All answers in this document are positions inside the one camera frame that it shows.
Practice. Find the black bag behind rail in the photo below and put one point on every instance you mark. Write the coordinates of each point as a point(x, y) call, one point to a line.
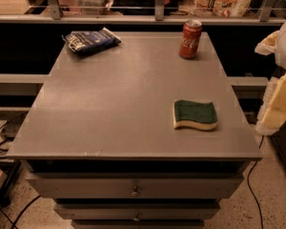
point(134, 7)

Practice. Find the upper drawer knob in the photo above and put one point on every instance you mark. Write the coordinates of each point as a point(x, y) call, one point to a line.
point(135, 193)

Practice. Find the grey drawer cabinet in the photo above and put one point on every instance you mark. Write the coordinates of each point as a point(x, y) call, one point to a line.
point(104, 123)

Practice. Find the blue chip bag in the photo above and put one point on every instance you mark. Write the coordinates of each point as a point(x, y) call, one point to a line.
point(86, 42)

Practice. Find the red cola can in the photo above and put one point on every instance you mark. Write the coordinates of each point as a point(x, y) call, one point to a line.
point(192, 30)

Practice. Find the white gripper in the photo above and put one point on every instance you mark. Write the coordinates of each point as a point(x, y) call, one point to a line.
point(273, 109)

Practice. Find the metal railing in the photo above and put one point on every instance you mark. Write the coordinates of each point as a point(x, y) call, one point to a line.
point(260, 12)

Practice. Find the green and yellow sponge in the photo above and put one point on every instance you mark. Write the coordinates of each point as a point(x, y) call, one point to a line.
point(197, 115)

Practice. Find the drawer knob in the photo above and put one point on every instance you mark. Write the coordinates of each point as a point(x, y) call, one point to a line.
point(136, 218)
point(135, 193)

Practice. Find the lower drawer knob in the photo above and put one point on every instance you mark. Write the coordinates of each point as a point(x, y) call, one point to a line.
point(136, 218)

